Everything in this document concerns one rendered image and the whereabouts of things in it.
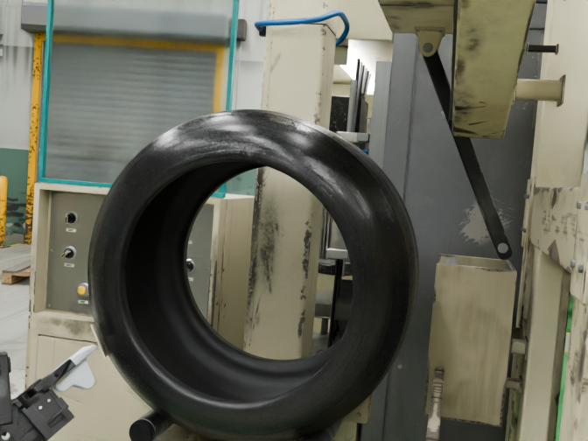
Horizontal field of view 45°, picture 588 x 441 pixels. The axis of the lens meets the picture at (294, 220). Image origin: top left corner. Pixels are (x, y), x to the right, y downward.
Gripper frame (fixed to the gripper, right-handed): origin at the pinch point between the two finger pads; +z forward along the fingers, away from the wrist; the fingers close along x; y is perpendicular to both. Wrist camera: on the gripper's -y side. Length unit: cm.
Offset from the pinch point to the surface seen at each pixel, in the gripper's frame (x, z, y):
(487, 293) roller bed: 19, 58, 39
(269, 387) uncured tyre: -7.9, 23.3, 28.7
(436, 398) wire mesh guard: 24, 33, 42
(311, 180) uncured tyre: 31.3, 35.3, 0.7
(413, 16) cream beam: 32, 72, -10
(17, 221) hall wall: -965, 212, -179
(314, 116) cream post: 3, 63, -8
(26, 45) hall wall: -877, 363, -369
